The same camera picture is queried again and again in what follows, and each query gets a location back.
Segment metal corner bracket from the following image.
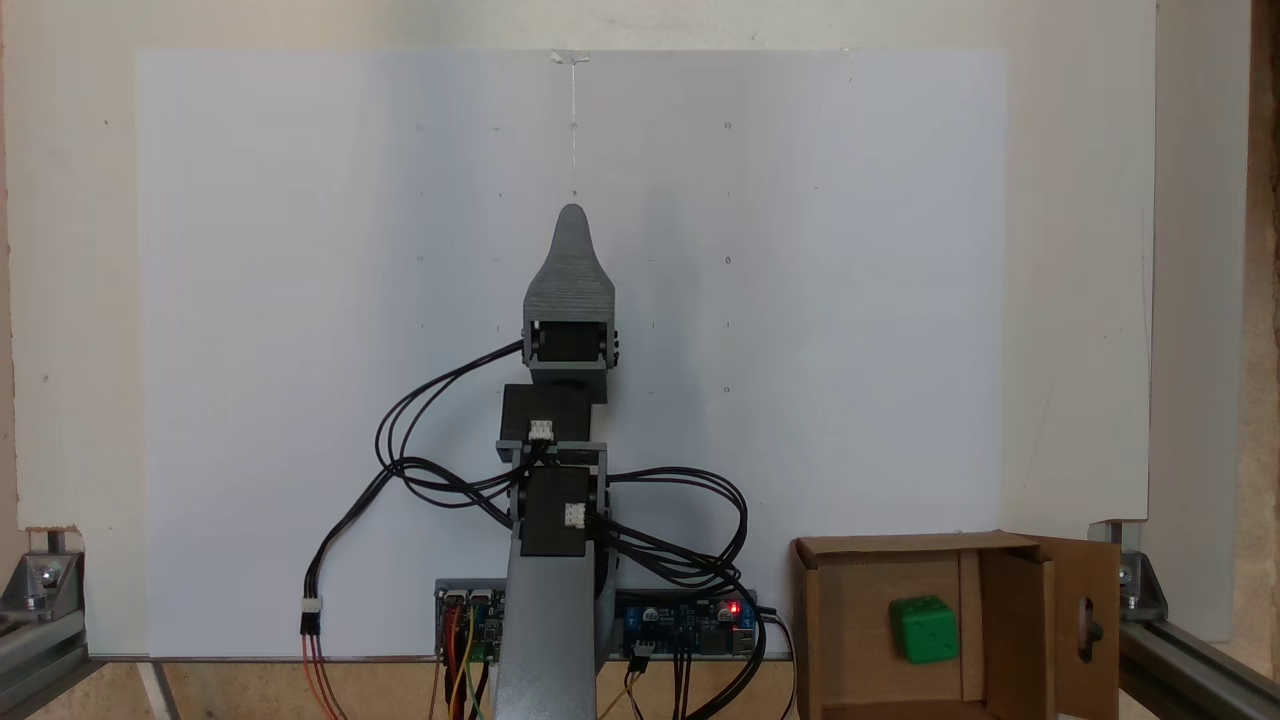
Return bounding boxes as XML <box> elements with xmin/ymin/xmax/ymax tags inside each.
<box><xmin>0</xmin><ymin>528</ymin><xmax>85</xmax><ymax>615</ymax></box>
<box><xmin>1088</xmin><ymin>520</ymin><xmax>1169</xmax><ymax>624</ymax></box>

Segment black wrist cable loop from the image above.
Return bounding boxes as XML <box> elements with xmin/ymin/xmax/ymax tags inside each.
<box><xmin>375</xmin><ymin>340</ymin><xmax>527</xmax><ymax>511</ymax></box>

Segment red and orange wires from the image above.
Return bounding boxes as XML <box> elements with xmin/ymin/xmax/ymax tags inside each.
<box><xmin>303</xmin><ymin>632</ymin><xmax>348</xmax><ymax>720</ymax></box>

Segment white paper sheet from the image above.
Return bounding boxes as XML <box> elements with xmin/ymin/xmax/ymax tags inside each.
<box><xmin>135</xmin><ymin>48</ymin><xmax>1007</xmax><ymax>661</ymax></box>

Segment brown cardboard box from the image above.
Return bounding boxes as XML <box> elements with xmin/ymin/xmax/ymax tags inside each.
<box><xmin>792</xmin><ymin>531</ymin><xmax>1122</xmax><ymax>720</ymax></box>

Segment black motor cable bundle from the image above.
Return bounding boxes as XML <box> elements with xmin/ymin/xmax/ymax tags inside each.
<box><xmin>590</xmin><ymin>466</ymin><xmax>750</xmax><ymax>593</ymax></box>

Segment blue circuit board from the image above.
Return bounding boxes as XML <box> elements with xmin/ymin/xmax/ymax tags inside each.
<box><xmin>618</xmin><ymin>590</ymin><xmax>759</xmax><ymax>659</ymax></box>

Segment aluminium frame rail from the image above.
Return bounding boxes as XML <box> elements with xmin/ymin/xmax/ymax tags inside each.
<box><xmin>0</xmin><ymin>605</ymin><xmax>93</xmax><ymax>719</ymax></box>
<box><xmin>1118</xmin><ymin>618</ymin><xmax>1280</xmax><ymax>720</ymax></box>

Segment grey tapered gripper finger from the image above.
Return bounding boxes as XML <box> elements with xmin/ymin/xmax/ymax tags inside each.
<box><xmin>524</xmin><ymin>204</ymin><xmax>617</xmax><ymax>307</ymax></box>

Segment coloured jumper wires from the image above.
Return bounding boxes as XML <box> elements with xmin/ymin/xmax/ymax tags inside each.
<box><xmin>430</xmin><ymin>598</ymin><xmax>493</xmax><ymax>720</ymax></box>

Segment green dice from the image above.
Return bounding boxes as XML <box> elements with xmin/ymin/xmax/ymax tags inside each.
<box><xmin>889</xmin><ymin>596</ymin><xmax>960</xmax><ymax>665</ymax></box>

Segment green circuit board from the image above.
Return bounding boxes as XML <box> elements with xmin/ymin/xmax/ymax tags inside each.
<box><xmin>435</xmin><ymin>580</ymin><xmax>507</xmax><ymax>663</ymax></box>

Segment black power cable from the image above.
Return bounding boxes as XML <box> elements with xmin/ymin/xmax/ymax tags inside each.
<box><xmin>700</xmin><ymin>606</ymin><xmax>799</xmax><ymax>720</ymax></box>

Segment black cable with white connector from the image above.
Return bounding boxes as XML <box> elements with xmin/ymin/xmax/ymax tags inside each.
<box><xmin>300</xmin><ymin>456</ymin><xmax>516</xmax><ymax>638</ymax></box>

